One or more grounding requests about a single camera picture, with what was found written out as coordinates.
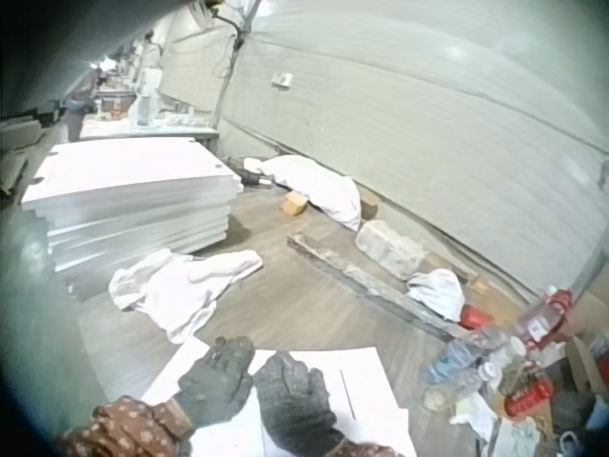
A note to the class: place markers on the person's right hand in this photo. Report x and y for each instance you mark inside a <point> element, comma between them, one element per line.
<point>290,400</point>

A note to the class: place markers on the person's left hand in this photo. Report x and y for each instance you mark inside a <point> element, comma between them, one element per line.
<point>214,381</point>

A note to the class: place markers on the person's left fingers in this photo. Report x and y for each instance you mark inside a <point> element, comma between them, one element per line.
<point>233,352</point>

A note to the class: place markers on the person's right fingers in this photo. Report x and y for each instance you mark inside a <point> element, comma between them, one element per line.
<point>290,373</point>

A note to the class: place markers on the thin metal rod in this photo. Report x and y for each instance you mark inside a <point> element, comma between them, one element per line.
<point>347,395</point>

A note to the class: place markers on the white flat sheet panel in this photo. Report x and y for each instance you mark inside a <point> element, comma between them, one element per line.
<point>371,381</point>

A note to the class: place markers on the large white crumpled cloth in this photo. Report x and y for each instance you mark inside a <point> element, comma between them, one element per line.
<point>181,285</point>

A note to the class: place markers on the long dirty metal bar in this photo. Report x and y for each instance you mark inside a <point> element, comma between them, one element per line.
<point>361,281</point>

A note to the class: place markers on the tan wooden block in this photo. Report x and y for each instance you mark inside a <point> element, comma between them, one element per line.
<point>293,204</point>

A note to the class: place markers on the grey stone block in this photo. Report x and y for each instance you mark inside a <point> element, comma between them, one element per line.
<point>390,247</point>

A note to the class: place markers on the clear bottle with blue label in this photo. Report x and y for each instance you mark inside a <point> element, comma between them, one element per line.
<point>457,359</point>

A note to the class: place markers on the small white crumpled cloth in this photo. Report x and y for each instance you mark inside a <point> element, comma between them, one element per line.
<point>438,292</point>

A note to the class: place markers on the black hand tool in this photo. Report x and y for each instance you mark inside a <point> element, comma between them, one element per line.
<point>249,173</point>

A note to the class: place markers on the brown wooden block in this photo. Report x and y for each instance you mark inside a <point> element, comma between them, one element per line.
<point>368,207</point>

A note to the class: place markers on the white filled sack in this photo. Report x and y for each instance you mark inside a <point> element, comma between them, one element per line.
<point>314,185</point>

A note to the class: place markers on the stack of white panels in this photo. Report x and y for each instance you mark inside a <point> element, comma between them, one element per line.
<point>133,190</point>

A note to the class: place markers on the red small container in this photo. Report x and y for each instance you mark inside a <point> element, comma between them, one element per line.
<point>473,316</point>

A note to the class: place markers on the white rags heap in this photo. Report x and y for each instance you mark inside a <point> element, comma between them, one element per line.
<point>499,428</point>

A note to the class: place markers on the red ribbed object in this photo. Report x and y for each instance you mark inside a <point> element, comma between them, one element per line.
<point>529,396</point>

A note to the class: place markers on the cluttered white work table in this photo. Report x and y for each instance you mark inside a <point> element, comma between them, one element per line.
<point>143,119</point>

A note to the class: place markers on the clear bottle with red cap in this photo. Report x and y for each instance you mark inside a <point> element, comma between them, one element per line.
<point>542,319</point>

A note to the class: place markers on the cardboard box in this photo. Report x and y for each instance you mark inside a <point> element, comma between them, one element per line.
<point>587,364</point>

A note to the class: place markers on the pile of beige boards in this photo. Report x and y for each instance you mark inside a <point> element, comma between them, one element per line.
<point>19,143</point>

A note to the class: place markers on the white wall socket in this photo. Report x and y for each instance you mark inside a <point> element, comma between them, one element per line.
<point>281,79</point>

